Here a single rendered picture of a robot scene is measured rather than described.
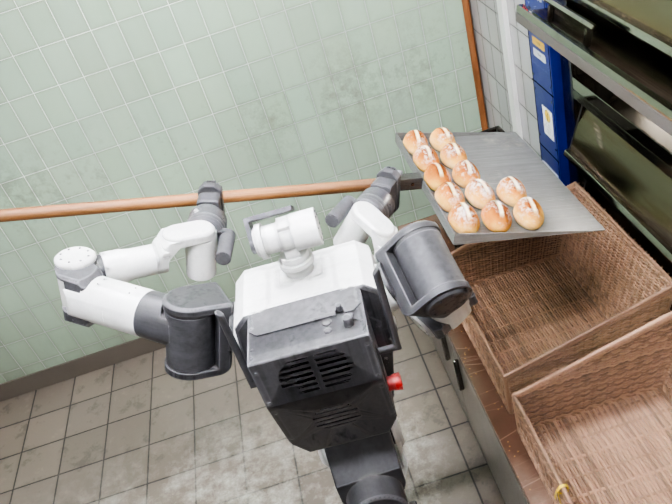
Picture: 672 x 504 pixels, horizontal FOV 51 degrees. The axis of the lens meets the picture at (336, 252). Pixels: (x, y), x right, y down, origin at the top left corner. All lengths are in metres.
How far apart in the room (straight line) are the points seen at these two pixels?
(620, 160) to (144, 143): 1.82
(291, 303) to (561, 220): 0.77
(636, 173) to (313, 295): 1.09
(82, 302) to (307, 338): 0.47
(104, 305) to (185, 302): 0.17
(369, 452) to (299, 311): 0.35
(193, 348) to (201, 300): 0.09
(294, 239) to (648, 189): 1.07
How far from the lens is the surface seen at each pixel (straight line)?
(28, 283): 3.42
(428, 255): 1.22
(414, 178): 1.78
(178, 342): 1.29
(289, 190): 1.74
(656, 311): 1.97
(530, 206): 1.67
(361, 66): 2.96
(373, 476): 1.40
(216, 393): 3.22
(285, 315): 1.18
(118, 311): 1.35
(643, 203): 2.00
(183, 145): 3.01
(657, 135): 1.89
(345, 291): 1.19
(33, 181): 3.14
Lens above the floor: 2.15
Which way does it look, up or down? 35 degrees down
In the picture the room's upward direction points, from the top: 18 degrees counter-clockwise
